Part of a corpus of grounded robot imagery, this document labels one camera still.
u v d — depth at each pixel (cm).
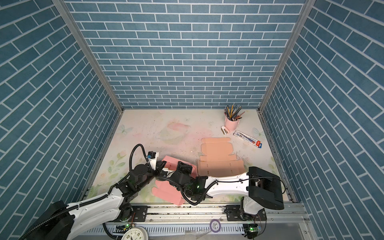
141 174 63
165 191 81
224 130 105
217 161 91
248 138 102
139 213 74
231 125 105
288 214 75
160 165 77
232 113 104
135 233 66
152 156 71
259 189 43
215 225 71
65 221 41
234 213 74
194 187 58
